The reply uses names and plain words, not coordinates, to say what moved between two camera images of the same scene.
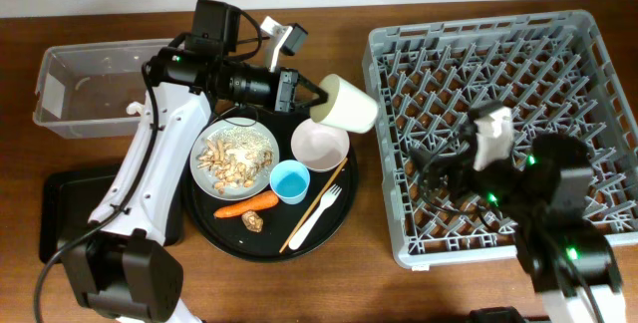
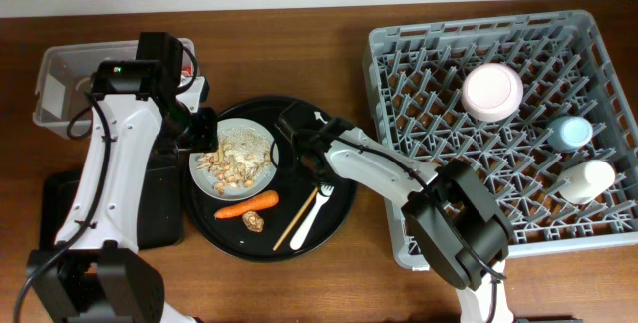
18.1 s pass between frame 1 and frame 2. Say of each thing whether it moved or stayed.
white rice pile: stayed
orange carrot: stayed
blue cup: moved
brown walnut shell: stayed
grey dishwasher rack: stayed
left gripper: moved
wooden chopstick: moved
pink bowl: moved
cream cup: moved
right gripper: moved
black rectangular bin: stayed
